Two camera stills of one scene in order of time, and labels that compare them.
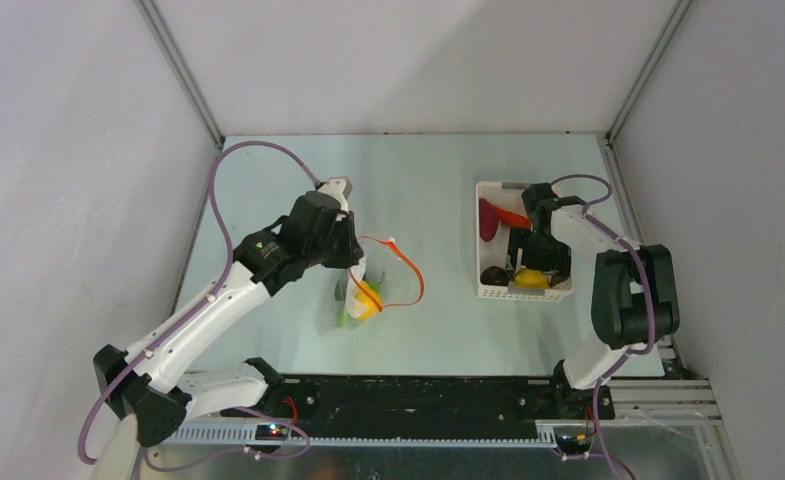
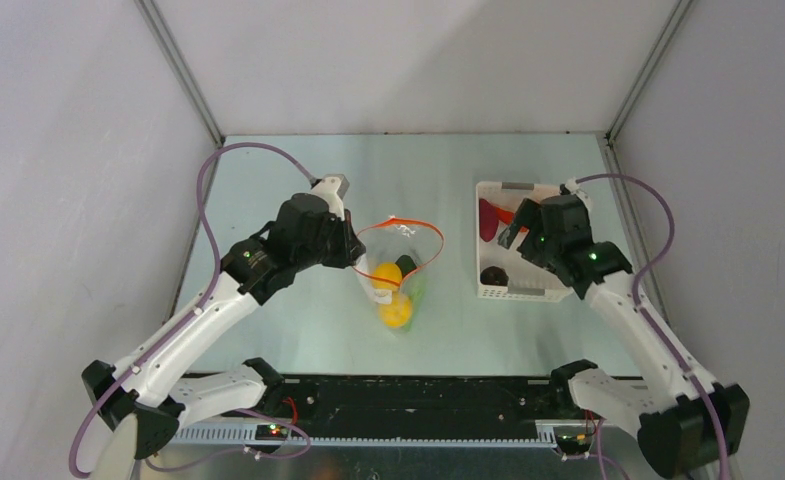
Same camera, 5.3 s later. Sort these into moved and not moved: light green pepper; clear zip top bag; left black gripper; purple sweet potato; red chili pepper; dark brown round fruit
Moved: light green pepper; clear zip top bag
Not moved: dark brown round fruit; red chili pepper; purple sweet potato; left black gripper
